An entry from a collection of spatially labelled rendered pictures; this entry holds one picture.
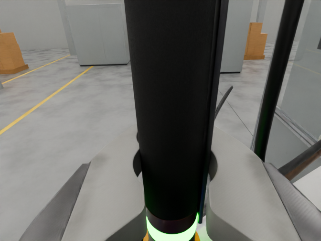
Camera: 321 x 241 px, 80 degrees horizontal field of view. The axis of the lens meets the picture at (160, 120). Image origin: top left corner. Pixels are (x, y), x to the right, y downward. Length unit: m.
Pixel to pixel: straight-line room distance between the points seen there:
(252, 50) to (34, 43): 12.01
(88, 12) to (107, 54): 1.39
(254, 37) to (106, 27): 5.26
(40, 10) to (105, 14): 7.13
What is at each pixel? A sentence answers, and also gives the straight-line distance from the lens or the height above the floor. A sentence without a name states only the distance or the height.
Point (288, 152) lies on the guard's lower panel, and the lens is 1.39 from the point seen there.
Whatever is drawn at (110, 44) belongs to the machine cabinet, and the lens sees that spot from 7.49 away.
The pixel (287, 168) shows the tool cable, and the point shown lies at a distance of 0.28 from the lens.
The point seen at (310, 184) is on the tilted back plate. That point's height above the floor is 1.22.
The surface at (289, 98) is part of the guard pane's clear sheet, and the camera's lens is 1.39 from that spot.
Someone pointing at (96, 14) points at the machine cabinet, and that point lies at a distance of 7.52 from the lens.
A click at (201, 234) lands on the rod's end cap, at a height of 1.39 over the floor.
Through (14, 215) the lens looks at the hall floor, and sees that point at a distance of 2.38.
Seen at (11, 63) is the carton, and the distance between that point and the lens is 8.39.
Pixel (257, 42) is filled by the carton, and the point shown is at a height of 0.59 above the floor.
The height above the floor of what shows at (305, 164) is 1.39.
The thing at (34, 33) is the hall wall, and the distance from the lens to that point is 14.46.
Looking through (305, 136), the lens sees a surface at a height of 1.00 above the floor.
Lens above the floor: 1.56
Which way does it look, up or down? 29 degrees down
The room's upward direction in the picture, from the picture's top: 2 degrees counter-clockwise
